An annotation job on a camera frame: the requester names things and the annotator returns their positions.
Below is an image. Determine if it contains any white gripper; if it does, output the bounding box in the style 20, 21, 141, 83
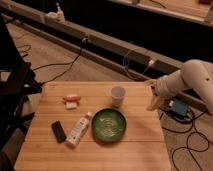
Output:
144, 72, 184, 111

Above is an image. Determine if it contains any white squeeze bottle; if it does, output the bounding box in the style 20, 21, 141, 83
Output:
66, 112, 92, 147

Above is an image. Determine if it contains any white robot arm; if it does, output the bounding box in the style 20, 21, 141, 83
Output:
144, 59, 213, 115

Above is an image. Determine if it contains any black tripod stand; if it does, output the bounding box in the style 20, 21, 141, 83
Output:
0, 14, 42, 171

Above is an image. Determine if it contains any blue power box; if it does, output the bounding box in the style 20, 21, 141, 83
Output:
169, 99, 188, 117

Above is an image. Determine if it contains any green bowl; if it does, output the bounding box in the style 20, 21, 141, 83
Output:
91, 108, 127, 143

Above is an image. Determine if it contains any orange carrot toy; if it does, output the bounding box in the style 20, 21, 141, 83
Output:
63, 96, 81, 102

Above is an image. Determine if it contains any white small block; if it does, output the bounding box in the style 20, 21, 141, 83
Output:
65, 102, 78, 110

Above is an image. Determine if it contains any black phone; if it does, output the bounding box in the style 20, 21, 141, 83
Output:
51, 121, 66, 143

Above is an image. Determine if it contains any grey metal rail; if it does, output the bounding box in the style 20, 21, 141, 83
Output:
0, 0, 213, 114

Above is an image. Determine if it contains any black floor cable right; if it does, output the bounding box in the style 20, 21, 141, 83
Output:
159, 107, 213, 171

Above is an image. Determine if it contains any black floor cable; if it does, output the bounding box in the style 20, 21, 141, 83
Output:
16, 37, 90, 84
159, 107, 213, 171

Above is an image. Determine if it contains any black floor cable left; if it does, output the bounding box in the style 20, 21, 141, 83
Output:
16, 37, 90, 84

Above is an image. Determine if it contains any white object on rail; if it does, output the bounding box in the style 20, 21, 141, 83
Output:
46, 4, 65, 22

